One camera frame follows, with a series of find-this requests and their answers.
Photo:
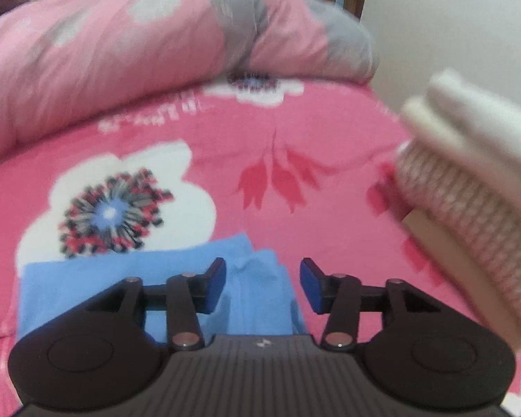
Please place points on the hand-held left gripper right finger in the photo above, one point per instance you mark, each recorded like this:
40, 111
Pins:
309, 284

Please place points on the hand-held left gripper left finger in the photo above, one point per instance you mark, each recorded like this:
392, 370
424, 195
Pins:
217, 284

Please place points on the blue shirt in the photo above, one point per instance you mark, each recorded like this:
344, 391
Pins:
91, 278

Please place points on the white fluffy garment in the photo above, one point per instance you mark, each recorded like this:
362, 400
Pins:
473, 191

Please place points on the pink floral blanket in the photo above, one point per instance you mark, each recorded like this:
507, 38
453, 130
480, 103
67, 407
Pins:
243, 139

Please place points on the pink and grey quilt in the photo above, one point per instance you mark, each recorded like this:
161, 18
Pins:
113, 52

